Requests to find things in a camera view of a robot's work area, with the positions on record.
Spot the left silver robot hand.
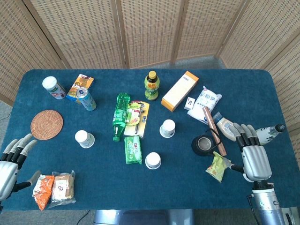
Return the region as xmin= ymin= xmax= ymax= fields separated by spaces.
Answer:
xmin=0 ymin=133 xmax=42 ymax=203

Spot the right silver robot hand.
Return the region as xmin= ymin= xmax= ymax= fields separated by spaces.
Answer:
xmin=223 ymin=123 xmax=274 ymax=183

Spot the white paper cup green print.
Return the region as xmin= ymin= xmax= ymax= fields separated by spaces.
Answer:
xmin=145 ymin=152 xmax=162 ymax=170
xmin=75 ymin=130 xmax=96 ymax=149
xmin=159 ymin=119 xmax=176 ymax=138

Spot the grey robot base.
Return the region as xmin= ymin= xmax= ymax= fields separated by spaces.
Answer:
xmin=93 ymin=208 xmax=195 ymax=225

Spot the white bottle black cap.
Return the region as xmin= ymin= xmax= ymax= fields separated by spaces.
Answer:
xmin=255 ymin=123 xmax=285 ymax=146

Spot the yellow-green snack packet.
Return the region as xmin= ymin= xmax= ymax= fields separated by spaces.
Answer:
xmin=205 ymin=151 xmax=232 ymax=183

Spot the orange snack bag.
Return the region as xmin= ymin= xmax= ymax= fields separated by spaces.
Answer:
xmin=32 ymin=174 xmax=55 ymax=211

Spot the beige mayonnaise squeeze bottle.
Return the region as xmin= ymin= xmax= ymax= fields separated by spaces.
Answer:
xmin=212 ymin=112 xmax=237 ymax=143

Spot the brown wooden stick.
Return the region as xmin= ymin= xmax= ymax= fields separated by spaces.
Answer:
xmin=202 ymin=106 xmax=227 ymax=157

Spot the round woven rattan coaster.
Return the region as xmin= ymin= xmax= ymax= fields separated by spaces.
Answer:
xmin=30 ymin=109 xmax=64 ymax=141

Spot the clear bag of brown bread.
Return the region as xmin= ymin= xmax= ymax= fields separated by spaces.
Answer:
xmin=48 ymin=170 xmax=77 ymax=209

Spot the black tape roll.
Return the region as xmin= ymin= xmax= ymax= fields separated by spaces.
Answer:
xmin=191 ymin=128 xmax=222 ymax=157

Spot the white salt bag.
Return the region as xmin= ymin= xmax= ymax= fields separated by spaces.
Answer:
xmin=187 ymin=85 xmax=223 ymax=125

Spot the small white box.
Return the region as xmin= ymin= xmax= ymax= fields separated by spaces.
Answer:
xmin=184 ymin=96 xmax=196 ymax=111

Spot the white lidded snack canister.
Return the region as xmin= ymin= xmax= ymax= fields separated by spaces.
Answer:
xmin=42 ymin=76 xmax=67 ymax=100

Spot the long orange and cream box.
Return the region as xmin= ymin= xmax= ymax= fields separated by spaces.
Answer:
xmin=161 ymin=70 xmax=200 ymax=113

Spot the light blue beverage can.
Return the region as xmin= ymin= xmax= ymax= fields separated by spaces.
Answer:
xmin=75 ymin=87 xmax=97 ymax=112

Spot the orange and blue carton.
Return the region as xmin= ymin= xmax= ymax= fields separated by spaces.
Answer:
xmin=66 ymin=74 xmax=95 ymax=104

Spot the yellow razor blister pack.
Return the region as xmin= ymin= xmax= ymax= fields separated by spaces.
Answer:
xmin=123 ymin=100 xmax=150 ymax=138

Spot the green wet wipes pack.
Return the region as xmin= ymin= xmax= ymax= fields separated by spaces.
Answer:
xmin=124 ymin=135 xmax=143 ymax=165

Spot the green plastic soda bottle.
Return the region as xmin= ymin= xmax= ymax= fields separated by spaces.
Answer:
xmin=112 ymin=92 xmax=131 ymax=143

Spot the lemon tea bottle yellow cap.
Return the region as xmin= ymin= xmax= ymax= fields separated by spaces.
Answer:
xmin=144 ymin=70 xmax=159 ymax=102

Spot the lip balm blister pack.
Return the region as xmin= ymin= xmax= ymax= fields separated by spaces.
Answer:
xmin=126 ymin=107 xmax=143 ymax=126

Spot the bamboo folding screen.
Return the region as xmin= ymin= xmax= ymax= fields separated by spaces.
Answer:
xmin=0 ymin=0 xmax=300 ymax=169

